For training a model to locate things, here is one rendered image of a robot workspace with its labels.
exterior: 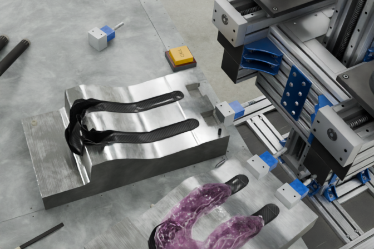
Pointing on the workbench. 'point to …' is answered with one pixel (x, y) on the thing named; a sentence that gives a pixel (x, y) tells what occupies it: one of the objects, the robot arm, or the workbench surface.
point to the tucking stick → (40, 236)
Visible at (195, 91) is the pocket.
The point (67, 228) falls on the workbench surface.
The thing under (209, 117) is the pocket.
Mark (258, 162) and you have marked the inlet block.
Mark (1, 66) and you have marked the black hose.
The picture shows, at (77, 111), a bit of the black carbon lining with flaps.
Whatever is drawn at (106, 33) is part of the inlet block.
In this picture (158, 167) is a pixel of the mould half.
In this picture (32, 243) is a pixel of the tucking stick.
